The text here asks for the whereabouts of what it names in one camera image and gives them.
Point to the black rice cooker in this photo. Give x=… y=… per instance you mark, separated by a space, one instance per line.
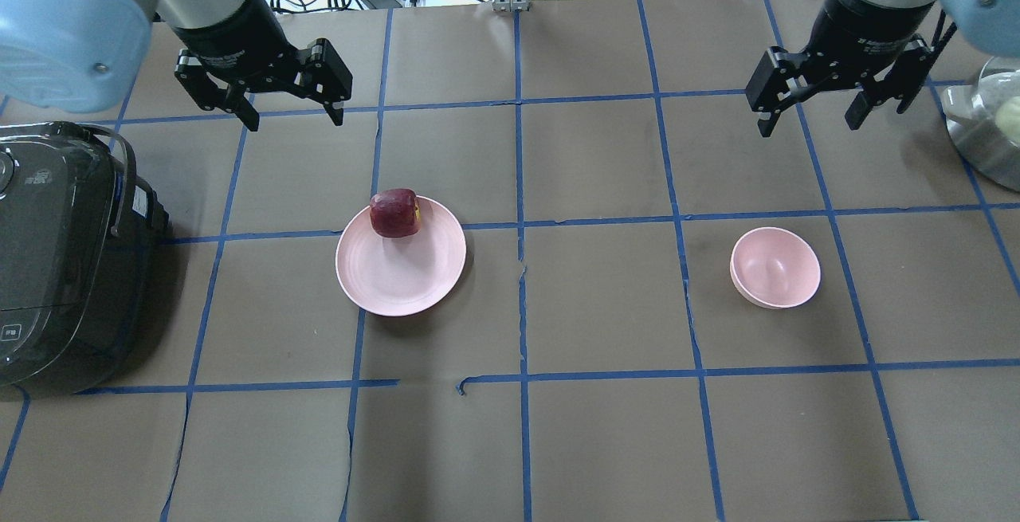
x=78 y=230

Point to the white steamed bun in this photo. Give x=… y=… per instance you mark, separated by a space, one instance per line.
x=1007 y=120

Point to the red apple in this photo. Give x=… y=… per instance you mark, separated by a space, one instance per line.
x=395 y=213

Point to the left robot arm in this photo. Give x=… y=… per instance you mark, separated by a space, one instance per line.
x=81 y=56

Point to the pink bowl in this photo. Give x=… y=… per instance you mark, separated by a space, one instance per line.
x=774 y=268

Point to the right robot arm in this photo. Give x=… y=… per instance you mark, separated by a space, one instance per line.
x=991 y=26

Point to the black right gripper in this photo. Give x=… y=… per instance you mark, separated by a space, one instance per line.
x=864 y=25

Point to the steel steamer pot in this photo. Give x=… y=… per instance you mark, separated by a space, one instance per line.
x=969 y=110

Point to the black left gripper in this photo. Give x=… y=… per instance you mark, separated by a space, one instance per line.
x=229 y=33

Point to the pink plate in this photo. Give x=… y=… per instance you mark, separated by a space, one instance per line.
x=401 y=276

